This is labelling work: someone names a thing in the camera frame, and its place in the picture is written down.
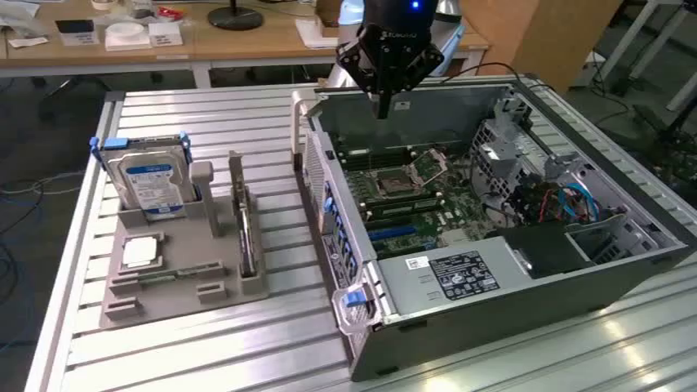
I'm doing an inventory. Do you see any hard disk with blue rails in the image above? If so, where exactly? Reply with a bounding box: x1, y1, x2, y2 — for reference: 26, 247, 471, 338
87, 131, 196, 222

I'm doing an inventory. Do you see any black round stand base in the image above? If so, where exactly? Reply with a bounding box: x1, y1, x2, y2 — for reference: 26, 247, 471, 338
206, 0, 266, 32

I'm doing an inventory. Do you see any black RAM slot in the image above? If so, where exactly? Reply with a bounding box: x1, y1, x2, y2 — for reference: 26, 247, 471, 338
360, 196, 440, 212
364, 203, 444, 222

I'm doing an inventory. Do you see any red wire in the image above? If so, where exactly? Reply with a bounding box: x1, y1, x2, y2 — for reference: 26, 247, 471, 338
538, 184, 563, 222

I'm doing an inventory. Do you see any white desk frame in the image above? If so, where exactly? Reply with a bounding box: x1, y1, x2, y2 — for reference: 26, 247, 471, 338
592, 0, 697, 112

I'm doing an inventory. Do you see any grey open PC case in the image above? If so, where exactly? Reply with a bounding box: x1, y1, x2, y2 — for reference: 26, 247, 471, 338
291, 73, 691, 383

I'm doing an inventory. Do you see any plain grey disk bay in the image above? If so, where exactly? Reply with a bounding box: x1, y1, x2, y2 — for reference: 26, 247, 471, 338
563, 211, 662, 267

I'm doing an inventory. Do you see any blue wire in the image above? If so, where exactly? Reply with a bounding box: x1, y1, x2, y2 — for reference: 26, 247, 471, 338
560, 182, 602, 222

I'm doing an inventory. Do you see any wooden cabinet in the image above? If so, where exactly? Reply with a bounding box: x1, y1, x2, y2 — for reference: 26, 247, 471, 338
462, 0, 626, 93

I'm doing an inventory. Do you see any white paper card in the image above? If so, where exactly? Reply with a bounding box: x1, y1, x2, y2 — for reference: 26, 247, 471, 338
7, 36, 51, 49

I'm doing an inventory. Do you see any red packet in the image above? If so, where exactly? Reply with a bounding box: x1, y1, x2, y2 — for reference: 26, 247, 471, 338
154, 4, 190, 22

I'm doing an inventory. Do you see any green motherboard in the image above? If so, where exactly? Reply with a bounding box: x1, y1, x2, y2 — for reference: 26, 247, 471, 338
334, 137, 492, 259

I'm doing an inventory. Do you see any white paper stack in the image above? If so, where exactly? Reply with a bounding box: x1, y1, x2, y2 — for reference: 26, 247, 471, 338
295, 17, 343, 51

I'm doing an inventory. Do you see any metal socket cover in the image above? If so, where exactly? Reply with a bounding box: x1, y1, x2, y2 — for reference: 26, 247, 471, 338
404, 148, 451, 183

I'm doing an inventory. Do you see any silver CPU chip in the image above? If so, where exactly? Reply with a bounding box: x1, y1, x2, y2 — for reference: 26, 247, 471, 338
122, 238, 160, 267

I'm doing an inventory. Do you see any perforated metal disk bay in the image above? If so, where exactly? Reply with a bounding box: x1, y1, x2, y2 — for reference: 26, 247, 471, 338
468, 118, 547, 198

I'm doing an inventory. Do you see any green RAM stick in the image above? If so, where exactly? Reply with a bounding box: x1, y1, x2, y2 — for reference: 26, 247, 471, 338
135, 267, 220, 286

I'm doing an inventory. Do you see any wooden desk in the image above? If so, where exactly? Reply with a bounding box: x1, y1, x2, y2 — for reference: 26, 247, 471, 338
0, 0, 492, 89

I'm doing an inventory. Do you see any grey printed parts rack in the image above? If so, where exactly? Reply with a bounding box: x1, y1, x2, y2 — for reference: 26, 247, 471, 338
99, 149, 270, 330

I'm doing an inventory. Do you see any grey power supply with label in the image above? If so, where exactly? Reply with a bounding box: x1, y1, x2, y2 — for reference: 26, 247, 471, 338
375, 236, 534, 324

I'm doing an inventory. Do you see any black chair base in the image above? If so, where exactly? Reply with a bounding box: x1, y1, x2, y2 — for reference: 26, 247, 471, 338
31, 74, 111, 122

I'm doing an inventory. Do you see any white box with black top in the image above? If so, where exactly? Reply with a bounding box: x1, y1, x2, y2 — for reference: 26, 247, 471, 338
54, 19, 103, 47

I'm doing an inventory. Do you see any clear plastic bag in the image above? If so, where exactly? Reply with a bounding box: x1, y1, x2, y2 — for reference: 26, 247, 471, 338
0, 0, 51, 38

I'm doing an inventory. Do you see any plain white box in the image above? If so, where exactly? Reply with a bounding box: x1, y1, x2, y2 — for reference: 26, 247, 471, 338
147, 21, 188, 48

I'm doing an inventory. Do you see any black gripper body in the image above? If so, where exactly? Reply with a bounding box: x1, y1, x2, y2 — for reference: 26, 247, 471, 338
356, 0, 439, 94

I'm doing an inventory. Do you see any black power cable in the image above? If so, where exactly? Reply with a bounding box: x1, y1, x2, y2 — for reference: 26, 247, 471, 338
443, 60, 526, 83

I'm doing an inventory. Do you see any graphics card with metal bracket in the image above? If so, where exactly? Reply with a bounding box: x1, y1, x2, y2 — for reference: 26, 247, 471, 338
227, 149, 260, 279

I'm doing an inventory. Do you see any blue expansion slot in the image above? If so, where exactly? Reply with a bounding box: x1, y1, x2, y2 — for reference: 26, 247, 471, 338
368, 225, 426, 243

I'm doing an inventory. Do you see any CPU socket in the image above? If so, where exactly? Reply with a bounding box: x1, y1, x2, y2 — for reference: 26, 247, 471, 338
374, 168, 411, 198

